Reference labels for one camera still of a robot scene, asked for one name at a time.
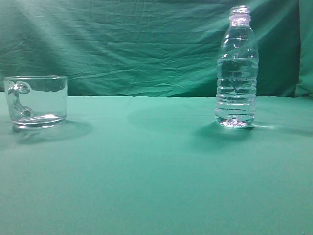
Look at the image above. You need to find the green backdrop cloth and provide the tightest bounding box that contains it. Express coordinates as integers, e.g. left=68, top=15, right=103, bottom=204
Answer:
left=0, top=0, right=313, bottom=97

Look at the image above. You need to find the green table cloth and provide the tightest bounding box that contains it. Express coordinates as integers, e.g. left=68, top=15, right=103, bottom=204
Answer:
left=0, top=94, right=313, bottom=235

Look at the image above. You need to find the clear glass mug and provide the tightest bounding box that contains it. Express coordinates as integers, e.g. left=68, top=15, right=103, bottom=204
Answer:
left=3, top=75, right=68, bottom=129

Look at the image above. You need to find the clear plastic water bottle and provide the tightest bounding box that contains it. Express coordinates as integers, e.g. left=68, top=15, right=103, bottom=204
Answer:
left=215, top=5, right=259, bottom=128

